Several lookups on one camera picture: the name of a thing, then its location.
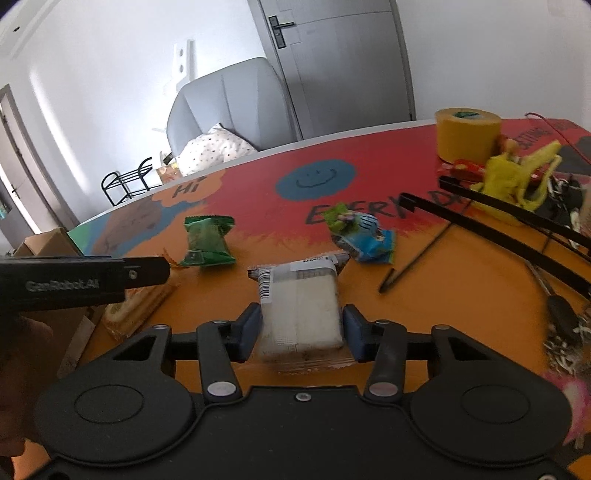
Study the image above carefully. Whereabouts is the bunch of keys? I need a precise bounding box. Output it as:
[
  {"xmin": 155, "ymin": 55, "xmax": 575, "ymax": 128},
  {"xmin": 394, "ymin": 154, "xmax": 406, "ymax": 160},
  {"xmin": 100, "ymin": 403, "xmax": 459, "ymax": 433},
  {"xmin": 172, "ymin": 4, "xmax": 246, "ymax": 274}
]
[{"xmin": 531, "ymin": 258, "xmax": 591, "ymax": 370}]

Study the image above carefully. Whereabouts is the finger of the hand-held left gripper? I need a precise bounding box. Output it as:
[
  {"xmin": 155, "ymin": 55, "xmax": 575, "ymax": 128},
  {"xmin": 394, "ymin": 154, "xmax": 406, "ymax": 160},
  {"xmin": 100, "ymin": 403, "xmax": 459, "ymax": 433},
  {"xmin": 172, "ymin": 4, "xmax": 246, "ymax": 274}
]
[{"xmin": 124, "ymin": 256, "xmax": 171, "ymax": 289}]

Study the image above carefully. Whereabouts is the white dotted pillow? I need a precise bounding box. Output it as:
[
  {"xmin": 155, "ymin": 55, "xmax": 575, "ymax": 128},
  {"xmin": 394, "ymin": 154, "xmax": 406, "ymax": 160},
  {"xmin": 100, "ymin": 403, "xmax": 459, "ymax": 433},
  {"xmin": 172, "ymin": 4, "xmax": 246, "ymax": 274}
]
[{"xmin": 177, "ymin": 124, "xmax": 257, "ymax": 176}]

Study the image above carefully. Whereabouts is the printed paper bag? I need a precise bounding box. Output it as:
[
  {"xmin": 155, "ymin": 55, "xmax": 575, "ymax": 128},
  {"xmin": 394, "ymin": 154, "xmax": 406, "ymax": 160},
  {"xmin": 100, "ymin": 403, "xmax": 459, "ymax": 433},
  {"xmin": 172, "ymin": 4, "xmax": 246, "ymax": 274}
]
[{"xmin": 154, "ymin": 159, "xmax": 182, "ymax": 183}]

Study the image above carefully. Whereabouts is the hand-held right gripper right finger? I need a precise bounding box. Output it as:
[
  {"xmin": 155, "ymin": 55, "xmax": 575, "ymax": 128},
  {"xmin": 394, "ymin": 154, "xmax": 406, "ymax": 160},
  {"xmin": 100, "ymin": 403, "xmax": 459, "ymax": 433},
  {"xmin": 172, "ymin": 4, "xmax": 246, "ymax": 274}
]
[{"xmin": 342, "ymin": 304, "xmax": 497, "ymax": 398}]

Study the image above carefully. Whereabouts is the small blue green snack packet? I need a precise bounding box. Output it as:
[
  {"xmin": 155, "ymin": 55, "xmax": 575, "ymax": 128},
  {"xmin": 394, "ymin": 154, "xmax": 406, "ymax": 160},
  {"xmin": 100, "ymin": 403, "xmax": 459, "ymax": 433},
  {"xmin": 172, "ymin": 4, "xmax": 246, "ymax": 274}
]
[{"xmin": 325, "ymin": 203, "xmax": 397, "ymax": 264}]

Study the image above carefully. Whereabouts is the thin black pen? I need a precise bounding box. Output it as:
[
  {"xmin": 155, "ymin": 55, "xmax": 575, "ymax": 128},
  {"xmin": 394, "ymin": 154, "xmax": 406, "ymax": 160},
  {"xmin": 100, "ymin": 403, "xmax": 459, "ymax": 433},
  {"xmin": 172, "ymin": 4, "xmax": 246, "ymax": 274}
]
[{"xmin": 379, "ymin": 224, "xmax": 453, "ymax": 295}]

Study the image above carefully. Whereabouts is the grey side door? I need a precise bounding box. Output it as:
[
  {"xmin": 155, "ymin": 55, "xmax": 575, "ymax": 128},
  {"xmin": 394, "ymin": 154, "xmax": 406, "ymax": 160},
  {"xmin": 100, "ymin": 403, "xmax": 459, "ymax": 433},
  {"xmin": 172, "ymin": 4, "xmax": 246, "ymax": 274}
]
[{"xmin": 0, "ymin": 84, "xmax": 79, "ymax": 236}]

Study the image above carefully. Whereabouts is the dark green snack packet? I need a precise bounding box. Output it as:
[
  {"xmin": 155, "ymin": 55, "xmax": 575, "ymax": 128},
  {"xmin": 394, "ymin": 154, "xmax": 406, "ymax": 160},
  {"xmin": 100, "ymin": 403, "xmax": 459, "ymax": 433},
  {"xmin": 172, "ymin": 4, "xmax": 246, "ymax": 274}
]
[{"xmin": 179, "ymin": 216, "xmax": 236, "ymax": 268}]

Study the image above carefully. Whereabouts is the yellow tape roll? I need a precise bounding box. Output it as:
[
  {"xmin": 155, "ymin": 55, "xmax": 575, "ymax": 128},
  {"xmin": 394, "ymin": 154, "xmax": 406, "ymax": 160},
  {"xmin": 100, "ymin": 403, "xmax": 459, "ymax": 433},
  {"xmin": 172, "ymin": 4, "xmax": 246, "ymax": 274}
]
[{"xmin": 435, "ymin": 107, "xmax": 502, "ymax": 163}]

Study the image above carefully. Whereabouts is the yellow plastic bag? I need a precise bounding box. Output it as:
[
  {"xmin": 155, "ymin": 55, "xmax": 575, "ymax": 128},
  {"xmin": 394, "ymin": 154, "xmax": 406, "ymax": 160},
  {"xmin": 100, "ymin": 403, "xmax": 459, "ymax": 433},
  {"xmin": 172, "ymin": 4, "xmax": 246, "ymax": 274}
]
[{"xmin": 471, "ymin": 141, "xmax": 561, "ymax": 213}]

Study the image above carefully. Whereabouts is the small red packet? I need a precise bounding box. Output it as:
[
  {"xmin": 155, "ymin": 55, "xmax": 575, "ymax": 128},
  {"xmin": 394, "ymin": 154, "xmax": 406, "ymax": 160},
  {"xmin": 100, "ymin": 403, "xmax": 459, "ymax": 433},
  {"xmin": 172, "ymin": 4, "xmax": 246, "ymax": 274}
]
[{"xmin": 450, "ymin": 158, "xmax": 485, "ymax": 183}]

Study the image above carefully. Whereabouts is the cardboard box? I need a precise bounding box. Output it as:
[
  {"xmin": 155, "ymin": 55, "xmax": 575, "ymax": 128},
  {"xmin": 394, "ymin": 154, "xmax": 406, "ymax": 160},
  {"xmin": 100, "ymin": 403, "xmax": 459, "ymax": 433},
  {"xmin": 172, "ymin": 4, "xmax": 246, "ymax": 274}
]
[{"xmin": 11, "ymin": 227, "xmax": 105, "ymax": 379}]

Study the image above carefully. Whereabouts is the grey armchair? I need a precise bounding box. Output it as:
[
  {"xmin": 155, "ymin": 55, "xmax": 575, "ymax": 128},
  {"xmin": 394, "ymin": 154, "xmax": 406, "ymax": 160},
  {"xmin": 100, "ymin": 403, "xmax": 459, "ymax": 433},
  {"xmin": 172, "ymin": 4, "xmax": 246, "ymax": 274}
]
[{"xmin": 166, "ymin": 58, "xmax": 298, "ymax": 160}]

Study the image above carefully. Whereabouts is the black metal rack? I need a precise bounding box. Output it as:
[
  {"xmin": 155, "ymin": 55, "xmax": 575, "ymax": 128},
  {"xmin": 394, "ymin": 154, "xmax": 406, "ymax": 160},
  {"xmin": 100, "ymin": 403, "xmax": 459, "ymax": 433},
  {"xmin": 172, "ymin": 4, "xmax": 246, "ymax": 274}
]
[{"xmin": 100, "ymin": 157, "xmax": 153, "ymax": 206}]

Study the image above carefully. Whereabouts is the cream orange cracker packet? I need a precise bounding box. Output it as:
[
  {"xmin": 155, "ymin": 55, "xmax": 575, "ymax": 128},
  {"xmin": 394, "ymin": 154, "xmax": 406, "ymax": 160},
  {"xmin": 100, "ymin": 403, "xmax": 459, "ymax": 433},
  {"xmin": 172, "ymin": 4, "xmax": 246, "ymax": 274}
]
[{"xmin": 102, "ymin": 256, "xmax": 178, "ymax": 340}]

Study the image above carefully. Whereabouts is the red cable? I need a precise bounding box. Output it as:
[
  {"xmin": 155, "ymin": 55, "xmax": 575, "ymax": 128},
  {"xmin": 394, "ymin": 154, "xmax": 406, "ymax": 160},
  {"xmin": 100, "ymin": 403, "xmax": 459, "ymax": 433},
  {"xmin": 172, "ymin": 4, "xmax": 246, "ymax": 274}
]
[{"xmin": 524, "ymin": 112, "xmax": 591, "ymax": 164}]

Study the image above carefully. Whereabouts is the person's left hand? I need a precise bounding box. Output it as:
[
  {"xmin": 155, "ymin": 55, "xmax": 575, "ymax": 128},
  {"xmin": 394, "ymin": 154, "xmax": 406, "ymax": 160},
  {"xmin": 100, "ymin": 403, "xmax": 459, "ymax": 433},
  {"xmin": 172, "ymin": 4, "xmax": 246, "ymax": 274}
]
[{"xmin": 0, "ymin": 311, "xmax": 56, "ymax": 457}]

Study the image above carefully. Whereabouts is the pink fluffy charm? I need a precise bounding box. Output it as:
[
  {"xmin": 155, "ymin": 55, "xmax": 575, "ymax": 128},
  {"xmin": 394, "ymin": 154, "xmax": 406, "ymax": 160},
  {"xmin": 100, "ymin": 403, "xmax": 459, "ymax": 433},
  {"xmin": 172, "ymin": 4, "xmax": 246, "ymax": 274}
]
[{"xmin": 549, "ymin": 369, "xmax": 591, "ymax": 448}]

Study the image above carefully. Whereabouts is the black door handle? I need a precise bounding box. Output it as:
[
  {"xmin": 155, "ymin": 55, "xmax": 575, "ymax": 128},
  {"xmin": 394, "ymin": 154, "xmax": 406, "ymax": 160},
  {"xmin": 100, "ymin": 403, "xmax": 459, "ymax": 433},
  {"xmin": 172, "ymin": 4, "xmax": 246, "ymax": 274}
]
[{"xmin": 269, "ymin": 15, "xmax": 295, "ymax": 49}]

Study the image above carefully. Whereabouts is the clear packet of white cakes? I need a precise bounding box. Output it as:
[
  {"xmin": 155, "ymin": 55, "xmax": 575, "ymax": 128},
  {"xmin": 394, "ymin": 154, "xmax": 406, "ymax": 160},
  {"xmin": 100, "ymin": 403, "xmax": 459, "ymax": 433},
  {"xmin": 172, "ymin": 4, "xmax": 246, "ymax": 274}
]
[{"xmin": 247, "ymin": 258, "xmax": 354, "ymax": 372}]

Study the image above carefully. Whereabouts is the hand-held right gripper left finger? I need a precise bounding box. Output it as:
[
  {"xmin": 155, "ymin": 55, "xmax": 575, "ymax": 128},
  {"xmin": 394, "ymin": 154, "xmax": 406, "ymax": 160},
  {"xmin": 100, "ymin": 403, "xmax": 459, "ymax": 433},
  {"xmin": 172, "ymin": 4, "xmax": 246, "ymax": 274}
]
[{"xmin": 111, "ymin": 302, "xmax": 264, "ymax": 398}]

